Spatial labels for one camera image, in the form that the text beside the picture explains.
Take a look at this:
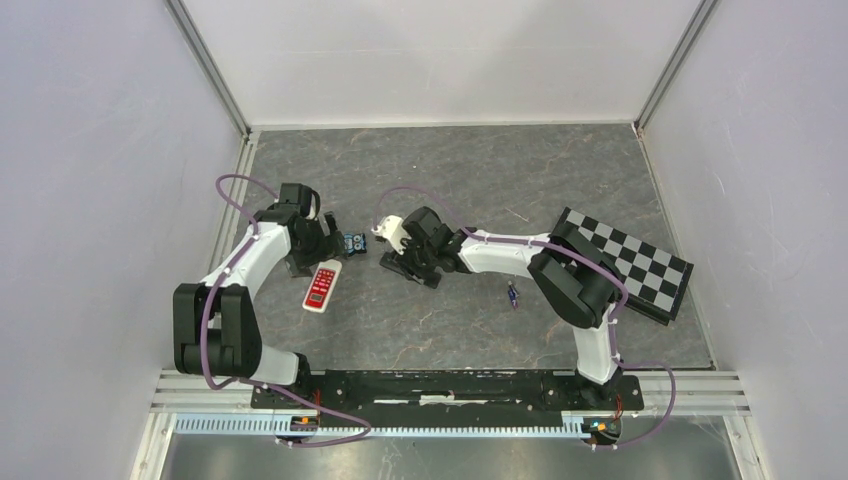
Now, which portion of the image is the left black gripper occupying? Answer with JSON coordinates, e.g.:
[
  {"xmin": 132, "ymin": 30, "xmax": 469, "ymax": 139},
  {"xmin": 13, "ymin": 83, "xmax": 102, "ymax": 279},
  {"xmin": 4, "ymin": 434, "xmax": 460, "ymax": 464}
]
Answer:
[{"xmin": 284, "ymin": 212, "xmax": 348, "ymax": 279}]

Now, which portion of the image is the black remote control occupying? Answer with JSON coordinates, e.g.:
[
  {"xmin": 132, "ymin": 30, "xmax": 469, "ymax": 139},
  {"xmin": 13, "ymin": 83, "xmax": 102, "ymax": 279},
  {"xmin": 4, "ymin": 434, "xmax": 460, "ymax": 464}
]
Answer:
[{"xmin": 379, "ymin": 252, "xmax": 441, "ymax": 289}]

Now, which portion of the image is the red white remote control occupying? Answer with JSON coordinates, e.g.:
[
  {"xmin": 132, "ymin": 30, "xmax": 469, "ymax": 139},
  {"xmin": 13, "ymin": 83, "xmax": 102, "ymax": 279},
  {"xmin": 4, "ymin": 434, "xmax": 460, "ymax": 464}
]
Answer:
[{"xmin": 302, "ymin": 259, "xmax": 343, "ymax": 313}]

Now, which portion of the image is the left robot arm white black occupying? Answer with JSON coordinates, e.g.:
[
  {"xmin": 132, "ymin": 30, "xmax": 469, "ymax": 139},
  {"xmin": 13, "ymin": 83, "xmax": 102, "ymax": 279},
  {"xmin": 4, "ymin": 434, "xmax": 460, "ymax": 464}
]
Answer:
[{"xmin": 173, "ymin": 183, "xmax": 346, "ymax": 408}]

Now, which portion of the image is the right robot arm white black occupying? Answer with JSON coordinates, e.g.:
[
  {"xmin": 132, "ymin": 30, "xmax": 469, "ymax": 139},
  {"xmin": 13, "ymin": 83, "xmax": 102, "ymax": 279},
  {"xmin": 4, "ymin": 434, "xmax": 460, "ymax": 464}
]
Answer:
[{"xmin": 373, "ymin": 207, "xmax": 629, "ymax": 408}]

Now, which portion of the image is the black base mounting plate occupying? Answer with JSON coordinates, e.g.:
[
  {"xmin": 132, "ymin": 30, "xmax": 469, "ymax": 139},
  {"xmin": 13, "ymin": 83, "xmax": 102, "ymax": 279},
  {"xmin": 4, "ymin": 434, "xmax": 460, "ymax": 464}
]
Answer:
[{"xmin": 292, "ymin": 370, "xmax": 645, "ymax": 428}]

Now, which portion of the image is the black white checkerboard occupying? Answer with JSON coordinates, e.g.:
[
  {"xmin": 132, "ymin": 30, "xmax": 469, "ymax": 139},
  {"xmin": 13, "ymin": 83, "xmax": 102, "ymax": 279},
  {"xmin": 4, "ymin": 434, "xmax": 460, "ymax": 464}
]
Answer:
[{"xmin": 557, "ymin": 207, "xmax": 694, "ymax": 325}]

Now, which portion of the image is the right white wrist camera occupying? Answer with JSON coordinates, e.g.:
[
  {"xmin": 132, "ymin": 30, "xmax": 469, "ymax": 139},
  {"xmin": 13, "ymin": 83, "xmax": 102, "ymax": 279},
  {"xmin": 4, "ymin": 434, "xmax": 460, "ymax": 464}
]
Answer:
[{"xmin": 372, "ymin": 215, "xmax": 411, "ymax": 255}]

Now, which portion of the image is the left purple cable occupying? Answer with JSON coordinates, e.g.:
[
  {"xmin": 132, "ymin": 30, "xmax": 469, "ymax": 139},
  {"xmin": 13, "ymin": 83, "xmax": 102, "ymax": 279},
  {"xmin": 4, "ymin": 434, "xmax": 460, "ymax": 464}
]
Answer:
[{"xmin": 199, "ymin": 174, "xmax": 280, "ymax": 392}]

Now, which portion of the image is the purple cable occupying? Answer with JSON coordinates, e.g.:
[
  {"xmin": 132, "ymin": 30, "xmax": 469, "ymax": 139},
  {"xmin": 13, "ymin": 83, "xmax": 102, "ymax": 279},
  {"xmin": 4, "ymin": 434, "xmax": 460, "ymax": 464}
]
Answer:
[
  {"xmin": 372, "ymin": 186, "xmax": 677, "ymax": 452},
  {"xmin": 199, "ymin": 174, "xmax": 280, "ymax": 392}
]

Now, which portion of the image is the grey slotted cable duct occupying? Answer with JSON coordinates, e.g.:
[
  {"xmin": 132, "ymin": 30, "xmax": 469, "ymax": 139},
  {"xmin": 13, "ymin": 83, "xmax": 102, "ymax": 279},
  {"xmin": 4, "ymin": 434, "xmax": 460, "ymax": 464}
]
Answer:
[{"xmin": 174, "ymin": 413, "xmax": 590, "ymax": 440}]

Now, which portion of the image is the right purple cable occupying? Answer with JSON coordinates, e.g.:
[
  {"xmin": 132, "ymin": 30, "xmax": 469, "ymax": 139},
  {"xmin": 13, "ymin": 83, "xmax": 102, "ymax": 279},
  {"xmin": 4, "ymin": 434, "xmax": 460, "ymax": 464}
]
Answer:
[{"xmin": 372, "ymin": 186, "xmax": 677, "ymax": 452}]

